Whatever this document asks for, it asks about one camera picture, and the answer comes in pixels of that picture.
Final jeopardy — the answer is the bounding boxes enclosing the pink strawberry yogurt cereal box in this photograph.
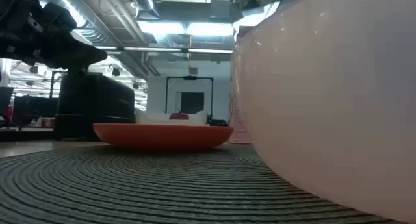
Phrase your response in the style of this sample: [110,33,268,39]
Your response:
[227,97,252,145]

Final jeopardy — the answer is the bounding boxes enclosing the orange plate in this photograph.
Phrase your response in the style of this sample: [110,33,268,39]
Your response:
[92,122,235,150]

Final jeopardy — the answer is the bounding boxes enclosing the red cup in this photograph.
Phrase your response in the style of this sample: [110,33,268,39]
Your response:
[40,117,57,129]

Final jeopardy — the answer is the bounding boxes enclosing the black frame stand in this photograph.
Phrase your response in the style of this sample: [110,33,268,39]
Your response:
[164,75,215,121]

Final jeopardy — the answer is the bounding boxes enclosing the silver air duct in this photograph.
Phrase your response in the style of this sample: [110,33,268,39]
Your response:
[131,0,161,19]

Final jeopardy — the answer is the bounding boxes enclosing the black toaster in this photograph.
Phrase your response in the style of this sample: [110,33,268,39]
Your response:
[53,71,136,142]

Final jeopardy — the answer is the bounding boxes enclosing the long tube light fixture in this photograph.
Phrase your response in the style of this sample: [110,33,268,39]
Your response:
[94,45,234,55]

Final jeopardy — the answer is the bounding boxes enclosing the grey woven round placemat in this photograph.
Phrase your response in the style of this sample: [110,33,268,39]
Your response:
[0,142,402,224]

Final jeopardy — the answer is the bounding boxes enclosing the red apple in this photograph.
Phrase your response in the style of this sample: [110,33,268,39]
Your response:
[168,112,190,121]

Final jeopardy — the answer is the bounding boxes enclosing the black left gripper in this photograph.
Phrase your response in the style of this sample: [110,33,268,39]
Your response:
[0,3,109,71]

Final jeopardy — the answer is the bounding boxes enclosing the translucent pink bowl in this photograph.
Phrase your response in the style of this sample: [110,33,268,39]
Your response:
[230,0,416,224]

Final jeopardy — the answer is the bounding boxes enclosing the ceiling light panel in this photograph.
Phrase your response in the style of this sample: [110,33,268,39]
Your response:
[136,20,235,37]

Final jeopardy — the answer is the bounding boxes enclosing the white container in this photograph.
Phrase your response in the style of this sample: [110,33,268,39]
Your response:
[135,108,209,127]

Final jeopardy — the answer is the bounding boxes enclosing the dark monitor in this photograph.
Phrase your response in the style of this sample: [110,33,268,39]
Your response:
[0,86,15,118]

